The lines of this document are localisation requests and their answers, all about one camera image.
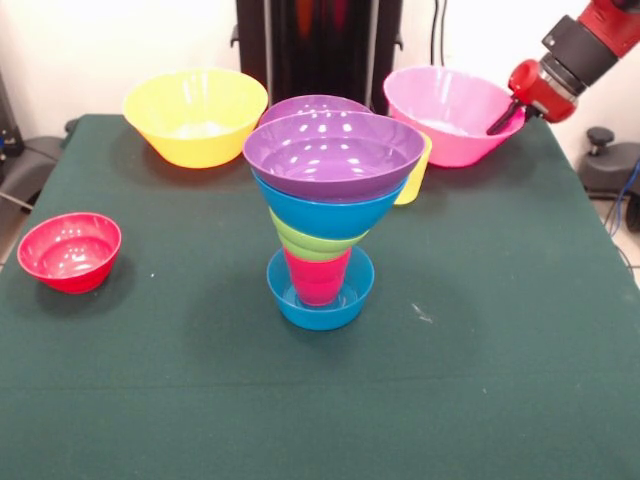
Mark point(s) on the grey pedestal leg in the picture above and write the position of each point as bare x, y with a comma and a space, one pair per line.
610, 170
30, 165

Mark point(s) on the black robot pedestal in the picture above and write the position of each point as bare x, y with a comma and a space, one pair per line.
325, 50

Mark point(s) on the black equipment box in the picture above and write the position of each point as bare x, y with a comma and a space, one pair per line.
9, 120

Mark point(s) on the large pink bowl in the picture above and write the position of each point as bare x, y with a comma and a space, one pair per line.
445, 105

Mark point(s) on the purple bowl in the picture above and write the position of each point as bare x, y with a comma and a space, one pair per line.
310, 106
330, 155

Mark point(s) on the red cup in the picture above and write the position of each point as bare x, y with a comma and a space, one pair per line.
317, 280

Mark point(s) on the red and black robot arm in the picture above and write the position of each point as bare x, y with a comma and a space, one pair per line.
590, 40

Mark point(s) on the yellow cup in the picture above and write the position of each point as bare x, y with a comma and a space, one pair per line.
415, 185

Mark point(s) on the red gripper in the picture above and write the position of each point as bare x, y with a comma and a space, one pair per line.
542, 95

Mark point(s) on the black levelling knob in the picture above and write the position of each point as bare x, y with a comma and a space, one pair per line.
600, 137
71, 127

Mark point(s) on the translucent teal bowl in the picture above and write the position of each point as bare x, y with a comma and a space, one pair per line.
320, 315

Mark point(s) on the small green bowl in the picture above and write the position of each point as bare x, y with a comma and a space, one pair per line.
305, 245

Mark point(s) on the small red bowl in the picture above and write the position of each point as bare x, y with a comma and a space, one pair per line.
70, 255

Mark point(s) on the blue bowl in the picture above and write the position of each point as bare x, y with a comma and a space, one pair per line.
325, 217

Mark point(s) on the dark green tablecloth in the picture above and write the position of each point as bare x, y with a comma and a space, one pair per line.
320, 400

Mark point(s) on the large yellow bowl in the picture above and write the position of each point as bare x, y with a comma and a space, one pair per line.
195, 125

